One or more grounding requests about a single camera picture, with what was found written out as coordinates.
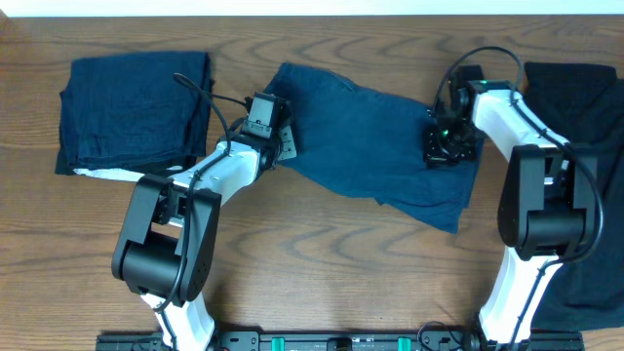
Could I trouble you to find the blue denim shorts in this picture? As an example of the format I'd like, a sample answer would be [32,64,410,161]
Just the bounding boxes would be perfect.
[265,62,479,234]

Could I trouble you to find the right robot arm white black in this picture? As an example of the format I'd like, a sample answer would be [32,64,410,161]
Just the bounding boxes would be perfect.
[423,65,604,350]

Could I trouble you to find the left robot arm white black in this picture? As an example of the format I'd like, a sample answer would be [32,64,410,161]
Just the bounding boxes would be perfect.
[97,93,297,350]

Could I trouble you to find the folded navy clothes stack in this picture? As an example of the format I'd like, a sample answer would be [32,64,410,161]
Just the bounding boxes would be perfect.
[55,51,213,176]

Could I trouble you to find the black garment pile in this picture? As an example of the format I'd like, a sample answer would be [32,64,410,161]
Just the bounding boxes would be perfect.
[521,61,624,332]

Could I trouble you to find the white folded cloth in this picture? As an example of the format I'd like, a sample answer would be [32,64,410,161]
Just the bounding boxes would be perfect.
[73,166,182,182]

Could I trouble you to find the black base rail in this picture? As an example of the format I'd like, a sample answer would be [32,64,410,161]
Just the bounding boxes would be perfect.
[95,330,585,351]

